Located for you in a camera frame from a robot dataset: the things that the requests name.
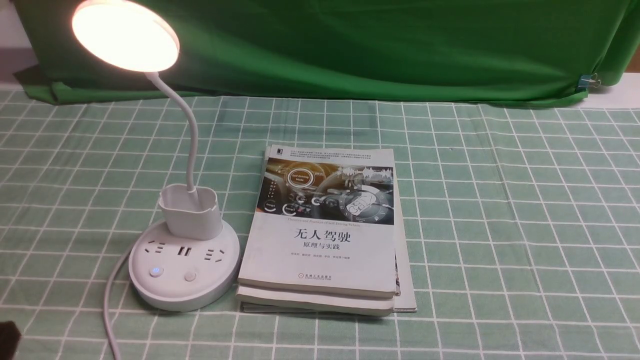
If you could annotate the white desk lamp with sockets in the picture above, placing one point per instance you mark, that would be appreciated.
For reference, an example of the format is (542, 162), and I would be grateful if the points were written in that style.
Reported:
(190, 258)

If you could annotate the bottom thin book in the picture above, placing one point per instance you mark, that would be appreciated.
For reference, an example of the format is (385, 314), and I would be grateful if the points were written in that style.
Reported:
(404, 293)

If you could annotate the middle white book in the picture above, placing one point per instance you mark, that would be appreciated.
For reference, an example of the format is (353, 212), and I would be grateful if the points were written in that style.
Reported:
(264, 300)

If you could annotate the green backdrop cloth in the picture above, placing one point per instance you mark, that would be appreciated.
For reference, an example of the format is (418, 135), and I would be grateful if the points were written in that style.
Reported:
(512, 53)

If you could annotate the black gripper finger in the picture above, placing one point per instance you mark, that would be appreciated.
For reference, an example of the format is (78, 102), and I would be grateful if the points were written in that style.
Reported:
(10, 337)

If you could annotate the blue binder clip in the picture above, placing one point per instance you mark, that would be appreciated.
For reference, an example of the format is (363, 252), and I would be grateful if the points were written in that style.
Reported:
(588, 81)

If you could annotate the green checkered tablecloth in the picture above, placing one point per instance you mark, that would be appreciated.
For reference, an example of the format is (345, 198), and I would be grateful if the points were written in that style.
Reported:
(522, 227)

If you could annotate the top book with car cover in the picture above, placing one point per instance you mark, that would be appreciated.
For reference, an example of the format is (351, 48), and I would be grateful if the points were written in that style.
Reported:
(323, 222)

